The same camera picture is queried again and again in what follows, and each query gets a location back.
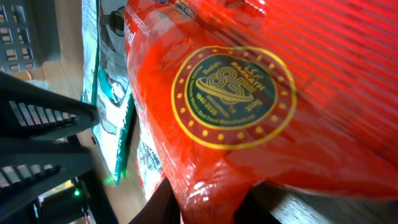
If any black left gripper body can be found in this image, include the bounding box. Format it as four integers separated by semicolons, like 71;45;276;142
31;174;118;223

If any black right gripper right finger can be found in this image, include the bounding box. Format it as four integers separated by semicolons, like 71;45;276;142
233;184;280;224

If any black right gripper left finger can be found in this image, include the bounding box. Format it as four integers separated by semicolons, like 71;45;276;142
129;178;181;224

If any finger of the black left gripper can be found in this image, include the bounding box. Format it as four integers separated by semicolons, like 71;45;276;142
1;72;99;141
1;146;93;218

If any green white package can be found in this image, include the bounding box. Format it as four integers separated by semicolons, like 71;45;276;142
81;0;135;183

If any red snack bag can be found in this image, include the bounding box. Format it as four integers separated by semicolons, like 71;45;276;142
124;0;397;223

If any grey plastic shopping basket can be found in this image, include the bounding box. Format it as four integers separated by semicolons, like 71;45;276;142
1;0;60;73

